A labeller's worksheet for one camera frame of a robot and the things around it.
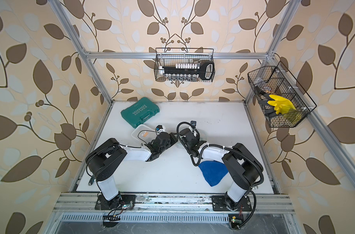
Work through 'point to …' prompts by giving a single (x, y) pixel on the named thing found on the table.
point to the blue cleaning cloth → (213, 171)
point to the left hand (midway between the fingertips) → (177, 133)
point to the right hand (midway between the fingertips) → (188, 135)
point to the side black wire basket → (273, 82)
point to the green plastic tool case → (139, 112)
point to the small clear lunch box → (145, 133)
